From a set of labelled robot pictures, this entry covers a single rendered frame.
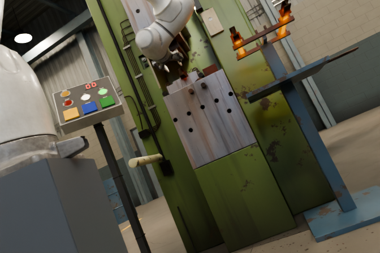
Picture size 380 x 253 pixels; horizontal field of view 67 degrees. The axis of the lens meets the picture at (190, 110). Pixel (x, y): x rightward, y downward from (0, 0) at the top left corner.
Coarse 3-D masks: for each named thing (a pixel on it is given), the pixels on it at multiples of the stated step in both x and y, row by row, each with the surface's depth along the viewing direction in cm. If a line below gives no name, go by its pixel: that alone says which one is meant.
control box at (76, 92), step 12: (84, 84) 174; (96, 84) 173; (108, 84) 173; (60, 96) 167; (72, 96) 167; (96, 96) 166; (60, 108) 160; (108, 108) 160; (120, 108) 163; (60, 120) 154; (72, 120) 154; (84, 120) 157; (96, 120) 161
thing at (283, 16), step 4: (284, 0) 122; (284, 4) 124; (288, 4) 122; (284, 8) 124; (288, 8) 126; (280, 12) 131; (284, 12) 128; (288, 12) 130; (280, 16) 137; (284, 16) 134; (280, 28) 149; (284, 28) 151; (280, 32) 155; (284, 32) 158
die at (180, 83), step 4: (192, 72) 171; (196, 72) 170; (188, 76) 171; (192, 76) 171; (196, 76) 170; (176, 80) 172; (180, 80) 172; (184, 80) 171; (188, 80) 171; (192, 80) 170; (172, 84) 173; (176, 84) 172; (180, 84) 172; (184, 84) 171; (188, 84) 171; (168, 88) 173; (172, 88) 172; (176, 88) 172; (180, 88) 171; (172, 92) 172
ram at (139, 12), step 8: (120, 0) 185; (128, 0) 184; (136, 0) 183; (144, 0) 182; (128, 8) 183; (136, 8) 182; (144, 8) 181; (152, 8) 180; (128, 16) 183; (136, 16) 182; (144, 16) 180; (152, 16) 179; (136, 24) 181; (144, 24) 180; (136, 32) 181; (184, 32) 205
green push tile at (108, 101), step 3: (108, 96) 165; (111, 96) 165; (99, 99) 164; (102, 99) 163; (105, 99) 163; (108, 99) 163; (111, 99) 163; (102, 102) 162; (105, 102) 162; (108, 102) 162; (111, 102) 162; (114, 102) 162; (102, 105) 160; (105, 105) 160; (108, 105) 160; (111, 105) 161
